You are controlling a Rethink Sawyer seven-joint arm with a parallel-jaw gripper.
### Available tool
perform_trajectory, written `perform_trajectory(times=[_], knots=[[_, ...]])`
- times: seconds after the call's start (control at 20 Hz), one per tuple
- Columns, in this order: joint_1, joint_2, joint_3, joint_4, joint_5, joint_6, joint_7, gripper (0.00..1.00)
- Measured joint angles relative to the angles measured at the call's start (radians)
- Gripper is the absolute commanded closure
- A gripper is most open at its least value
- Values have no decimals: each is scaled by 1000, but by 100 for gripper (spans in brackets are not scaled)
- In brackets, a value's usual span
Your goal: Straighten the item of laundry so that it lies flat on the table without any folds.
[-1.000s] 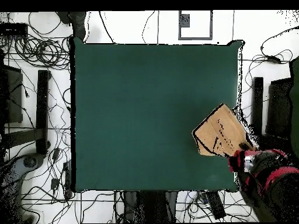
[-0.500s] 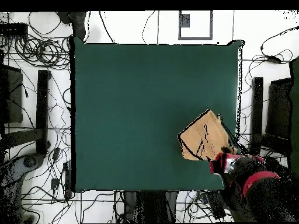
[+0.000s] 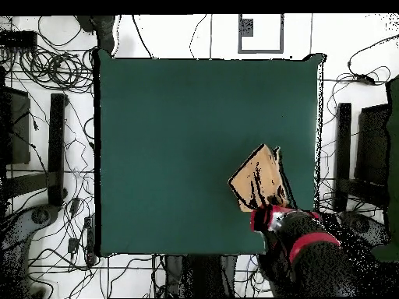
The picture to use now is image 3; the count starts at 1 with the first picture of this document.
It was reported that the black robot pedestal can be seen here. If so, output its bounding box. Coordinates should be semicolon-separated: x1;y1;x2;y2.
163;255;238;298

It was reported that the dark green table cloth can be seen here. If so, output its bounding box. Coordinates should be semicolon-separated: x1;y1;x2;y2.
93;49;327;258

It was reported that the black T-shaped stand base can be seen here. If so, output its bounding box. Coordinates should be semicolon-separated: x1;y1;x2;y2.
332;102;387;213
5;93;69;208

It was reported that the black electronics box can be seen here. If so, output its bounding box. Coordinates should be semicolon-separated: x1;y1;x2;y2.
0;30;38;49

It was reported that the person's black shoe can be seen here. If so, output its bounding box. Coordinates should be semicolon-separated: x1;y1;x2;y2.
90;14;117;55
76;14;95;33

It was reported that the black square case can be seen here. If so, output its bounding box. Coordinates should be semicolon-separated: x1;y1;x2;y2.
0;86;32;166
355;104;390;188

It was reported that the black power strip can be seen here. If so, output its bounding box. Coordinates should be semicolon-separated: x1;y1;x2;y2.
83;214;97;266

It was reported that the grey caster base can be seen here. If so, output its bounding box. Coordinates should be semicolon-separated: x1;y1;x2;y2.
0;203;60;298
339;211;390;250

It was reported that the tan terry towel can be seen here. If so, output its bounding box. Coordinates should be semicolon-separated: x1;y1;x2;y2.
228;143;297;213

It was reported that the tangled black cable bundle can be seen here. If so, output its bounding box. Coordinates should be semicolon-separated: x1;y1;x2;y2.
0;15;94;94

